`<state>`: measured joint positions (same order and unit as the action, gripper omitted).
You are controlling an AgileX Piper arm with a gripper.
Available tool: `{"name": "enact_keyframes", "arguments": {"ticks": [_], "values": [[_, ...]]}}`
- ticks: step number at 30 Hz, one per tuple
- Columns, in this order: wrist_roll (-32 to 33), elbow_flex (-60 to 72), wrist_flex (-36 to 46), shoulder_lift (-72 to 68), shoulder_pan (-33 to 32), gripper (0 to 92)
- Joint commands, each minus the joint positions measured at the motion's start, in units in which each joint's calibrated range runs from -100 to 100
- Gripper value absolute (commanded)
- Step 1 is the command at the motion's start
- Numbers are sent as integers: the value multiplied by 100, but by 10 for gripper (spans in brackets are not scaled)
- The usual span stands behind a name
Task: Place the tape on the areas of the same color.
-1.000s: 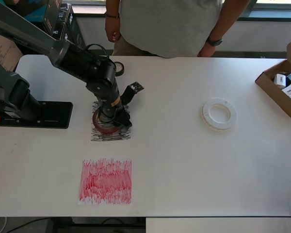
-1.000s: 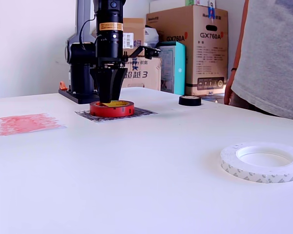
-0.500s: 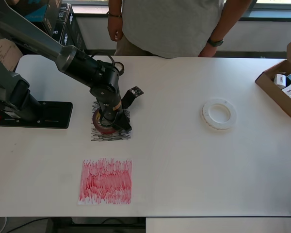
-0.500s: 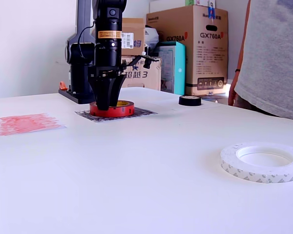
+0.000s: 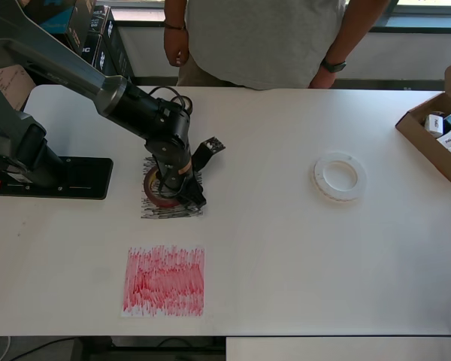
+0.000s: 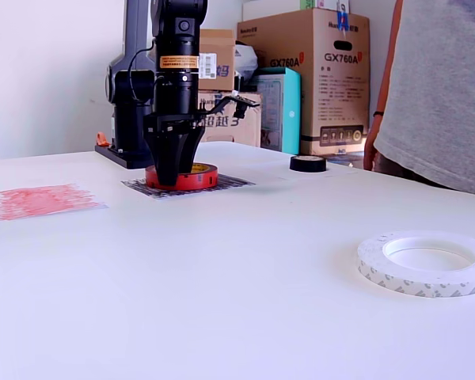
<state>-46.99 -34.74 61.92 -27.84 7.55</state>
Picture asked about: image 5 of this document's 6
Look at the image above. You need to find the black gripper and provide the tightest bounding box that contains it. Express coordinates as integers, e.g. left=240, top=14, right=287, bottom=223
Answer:
left=156, top=153, right=208, bottom=208

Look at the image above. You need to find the red tape roll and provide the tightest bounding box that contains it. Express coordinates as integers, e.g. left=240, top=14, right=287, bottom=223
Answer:
left=142, top=165, right=189, bottom=208

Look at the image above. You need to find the black tape roll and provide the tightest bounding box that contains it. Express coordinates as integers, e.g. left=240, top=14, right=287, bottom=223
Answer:
left=178, top=96, right=195, bottom=116

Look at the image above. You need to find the white tape roll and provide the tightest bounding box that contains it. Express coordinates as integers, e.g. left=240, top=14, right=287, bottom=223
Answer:
left=310, top=150, right=368, bottom=207

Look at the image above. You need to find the person's left forearm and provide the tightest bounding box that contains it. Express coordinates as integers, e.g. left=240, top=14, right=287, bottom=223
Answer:
left=321, top=0, right=392, bottom=65

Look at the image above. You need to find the person's right forearm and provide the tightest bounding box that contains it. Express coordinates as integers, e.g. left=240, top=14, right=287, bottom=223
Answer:
left=163, top=0, right=189, bottom=27

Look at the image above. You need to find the person's right hand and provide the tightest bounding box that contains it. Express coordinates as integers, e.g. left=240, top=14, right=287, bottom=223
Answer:
left=164, top=28, right=191, bottom=68

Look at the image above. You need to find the person's left hand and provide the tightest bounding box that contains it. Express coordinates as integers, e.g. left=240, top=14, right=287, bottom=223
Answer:
left=307, top=69, right=340, bottom=90

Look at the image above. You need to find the black scribbled paper sheet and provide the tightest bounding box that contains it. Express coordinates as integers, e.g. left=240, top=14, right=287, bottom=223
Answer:
left=140, top=153, right=204, bottom=220

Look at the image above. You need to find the red scribbled paper sheet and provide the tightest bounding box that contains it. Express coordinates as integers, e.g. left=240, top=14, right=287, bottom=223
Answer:
left=121, top=246, right=206, bottom=317

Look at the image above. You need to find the black AOC carton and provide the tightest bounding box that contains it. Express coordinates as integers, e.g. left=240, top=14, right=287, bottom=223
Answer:
left=95, top=17, right=136, bottom=86
left=32, top=32, right=107, bottom=86

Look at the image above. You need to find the person in grey t-shirt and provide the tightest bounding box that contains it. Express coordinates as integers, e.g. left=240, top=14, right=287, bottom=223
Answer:
left=178, top=0, right=392, bottom=91

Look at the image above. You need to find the black box with orange print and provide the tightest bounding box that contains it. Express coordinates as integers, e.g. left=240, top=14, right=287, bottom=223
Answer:
left=63, top=0, right=98, bottom=57

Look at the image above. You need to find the black box with white print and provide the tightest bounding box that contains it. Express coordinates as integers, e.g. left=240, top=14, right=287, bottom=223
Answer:
left=89, top=4, right=112, bottom=37

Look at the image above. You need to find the black wristwatch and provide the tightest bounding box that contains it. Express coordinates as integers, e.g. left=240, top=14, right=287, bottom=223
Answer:
left=320, top=58, right=347, bottom=73

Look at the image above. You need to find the brown cardboard box with handwriting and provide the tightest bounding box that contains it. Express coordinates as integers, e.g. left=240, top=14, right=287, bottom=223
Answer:
left=0, top=63, right=36, bottom=112

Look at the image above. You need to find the teal cardboard box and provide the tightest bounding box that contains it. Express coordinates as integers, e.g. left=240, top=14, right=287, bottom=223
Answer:
left=22, top=0, right=78, bottom=33

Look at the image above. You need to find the open brown cardboard box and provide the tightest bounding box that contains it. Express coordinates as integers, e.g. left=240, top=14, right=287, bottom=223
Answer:
left=394, top=54, right=451, bottom=185

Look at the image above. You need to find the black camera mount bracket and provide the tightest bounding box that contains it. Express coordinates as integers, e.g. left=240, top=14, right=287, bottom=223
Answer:
left=191, top=135, right=226, bottom=172

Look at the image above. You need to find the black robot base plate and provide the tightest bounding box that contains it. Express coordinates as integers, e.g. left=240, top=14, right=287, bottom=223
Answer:
left=0, top=156, right=114, bottom=201

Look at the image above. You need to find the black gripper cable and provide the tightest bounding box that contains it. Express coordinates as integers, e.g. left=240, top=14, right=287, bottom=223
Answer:
left=150, top=86, right=195, bottom=114

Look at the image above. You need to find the dark window frame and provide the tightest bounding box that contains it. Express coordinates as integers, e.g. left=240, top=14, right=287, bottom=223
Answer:
left=371, top=0, right=451, bottom=34

